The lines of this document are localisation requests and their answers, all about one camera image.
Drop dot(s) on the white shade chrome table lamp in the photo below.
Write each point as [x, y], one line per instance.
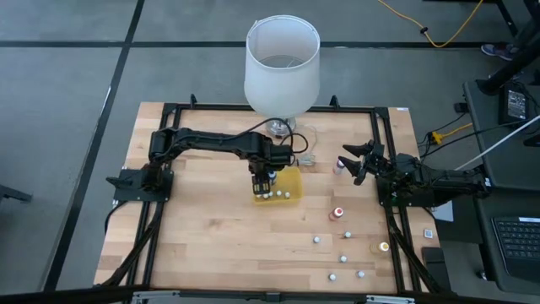
[280, 84]

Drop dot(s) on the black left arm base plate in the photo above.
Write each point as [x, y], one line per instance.
[126, 193]

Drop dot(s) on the pink food coloring bottle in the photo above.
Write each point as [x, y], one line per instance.
[338, 168]

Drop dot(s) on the white rod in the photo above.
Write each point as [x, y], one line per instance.
[498, 143]

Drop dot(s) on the black side desk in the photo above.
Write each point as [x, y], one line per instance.
[506, 169]

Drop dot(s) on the small white card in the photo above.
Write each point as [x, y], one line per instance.
[428, 233]

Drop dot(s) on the black stand leg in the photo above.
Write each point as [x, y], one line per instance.
[506, 72]

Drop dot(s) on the black metal crossbar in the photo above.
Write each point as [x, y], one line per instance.
[270, 296]

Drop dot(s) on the red food coloring bottle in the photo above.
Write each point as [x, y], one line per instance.
[337, 212]

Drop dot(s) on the yellow food coloring bottle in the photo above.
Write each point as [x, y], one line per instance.
[383, 247]

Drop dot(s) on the blue food coloring bottle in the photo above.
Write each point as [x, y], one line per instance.
[273, 176]

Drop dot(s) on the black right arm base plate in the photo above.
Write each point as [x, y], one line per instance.
[383, 199]

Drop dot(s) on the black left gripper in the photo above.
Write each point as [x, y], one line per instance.
[270, 154]

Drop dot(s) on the yellow plastic tray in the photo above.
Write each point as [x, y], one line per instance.
[291, 181]

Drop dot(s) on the white paper sheet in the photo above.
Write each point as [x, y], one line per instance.
[445, 213]

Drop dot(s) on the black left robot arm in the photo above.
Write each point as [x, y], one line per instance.
[211, 141]

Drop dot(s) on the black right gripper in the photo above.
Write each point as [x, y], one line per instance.
[375, 162]

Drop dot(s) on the black keyboard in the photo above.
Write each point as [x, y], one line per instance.
[519, 242]

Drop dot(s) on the black wall plug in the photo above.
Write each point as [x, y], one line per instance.
[460, 107]

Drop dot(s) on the black smartphone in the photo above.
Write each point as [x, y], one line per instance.
[434, 266]

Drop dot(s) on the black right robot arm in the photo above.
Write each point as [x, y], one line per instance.
[447, 183]

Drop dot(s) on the person's shoe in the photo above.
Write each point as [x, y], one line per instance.
[497, 50]

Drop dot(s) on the black power adapter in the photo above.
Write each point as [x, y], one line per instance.
[515, 104]

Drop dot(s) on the black furniture foot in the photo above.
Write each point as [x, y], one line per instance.
[12, 194]

